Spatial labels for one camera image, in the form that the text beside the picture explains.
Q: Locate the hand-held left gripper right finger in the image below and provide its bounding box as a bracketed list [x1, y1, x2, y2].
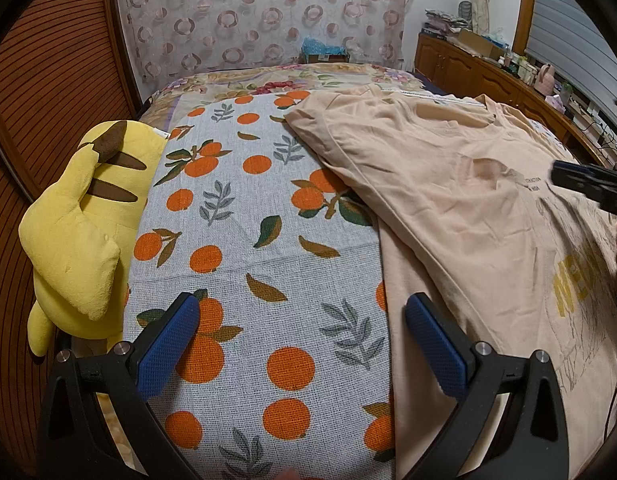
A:
[405, 292, 571, 480]

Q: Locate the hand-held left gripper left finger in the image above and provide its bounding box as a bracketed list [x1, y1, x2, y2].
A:
[36, 291, 202, 480]

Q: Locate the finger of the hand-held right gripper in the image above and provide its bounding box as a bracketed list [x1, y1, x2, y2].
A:
[551, 160, 617, 218]

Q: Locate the peach t-shirt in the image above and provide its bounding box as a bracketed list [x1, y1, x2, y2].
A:
[284, 85, 617, 480]

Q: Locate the stack of folded clothes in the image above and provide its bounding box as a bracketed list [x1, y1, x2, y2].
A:
[422, 8, 471, 37]

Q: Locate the pink figurine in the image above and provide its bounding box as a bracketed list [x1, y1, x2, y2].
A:
[534, 63, 558, 97]

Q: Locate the group of small bottles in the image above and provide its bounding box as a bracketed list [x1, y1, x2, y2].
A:
[498, 50, 539, 83]

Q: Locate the yellow plush toy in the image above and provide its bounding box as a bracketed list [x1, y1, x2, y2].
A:
[18, 120, 170, 361]

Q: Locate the orange fruit print cloth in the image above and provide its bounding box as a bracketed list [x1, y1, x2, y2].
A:
[121, 91, 564, 480]

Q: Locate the window blind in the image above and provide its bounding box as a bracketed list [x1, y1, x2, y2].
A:
[525, 0, 617, 106]

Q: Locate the wooden cabinet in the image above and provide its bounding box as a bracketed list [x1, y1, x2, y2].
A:
[414, 32, 617, 171]

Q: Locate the cardboard box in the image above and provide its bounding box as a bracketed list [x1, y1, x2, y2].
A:
[453, 29, 504, 60]

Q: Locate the navy blanket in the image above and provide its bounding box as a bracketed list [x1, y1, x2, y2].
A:
[422, 75, 459, 97]

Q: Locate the floral bedspread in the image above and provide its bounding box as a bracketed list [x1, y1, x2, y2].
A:
[138, 64, 439, 131]

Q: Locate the brown louvered wardrobe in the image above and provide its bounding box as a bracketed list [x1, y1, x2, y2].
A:
[0, 0, 144, 461]

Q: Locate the box with teal plastic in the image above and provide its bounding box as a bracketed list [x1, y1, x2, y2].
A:
[301, 36, 350, 65]

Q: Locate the circle pattern sheer curtain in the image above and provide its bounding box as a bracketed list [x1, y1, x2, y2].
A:
[112, 0, 420, 86]

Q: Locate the wooden window frame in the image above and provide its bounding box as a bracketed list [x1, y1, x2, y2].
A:
[511, 0, 539, 56]

